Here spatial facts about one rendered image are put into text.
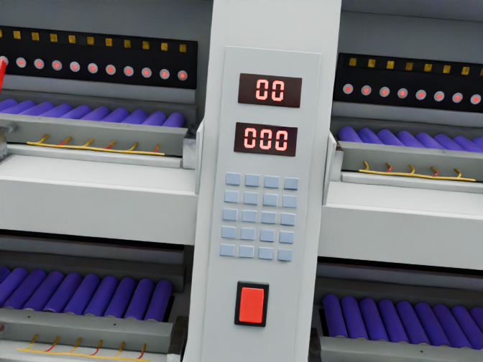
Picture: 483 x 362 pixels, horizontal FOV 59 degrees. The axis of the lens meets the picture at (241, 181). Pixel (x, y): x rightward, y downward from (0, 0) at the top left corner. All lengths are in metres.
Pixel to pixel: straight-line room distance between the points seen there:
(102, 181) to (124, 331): 0.15
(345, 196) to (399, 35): 0.27
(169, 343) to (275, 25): 0.30
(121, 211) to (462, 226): 0.26
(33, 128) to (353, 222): 0.29
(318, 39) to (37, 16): 0.37
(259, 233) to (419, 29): 0.35
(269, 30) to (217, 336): 0.23
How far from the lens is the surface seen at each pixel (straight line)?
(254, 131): 0.32
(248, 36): 0.33
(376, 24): 0.57
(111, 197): 0.34
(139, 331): 0.43
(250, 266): 0.33
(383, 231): 0.35
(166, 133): 0.39
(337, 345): 0.44
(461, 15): 0.58
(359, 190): 0.37
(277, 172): 0.32
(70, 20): 0.59
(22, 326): 0.47
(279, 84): 0.32
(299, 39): 0.34
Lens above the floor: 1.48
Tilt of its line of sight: 4 degrees down
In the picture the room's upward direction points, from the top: 5 degrees clockwise
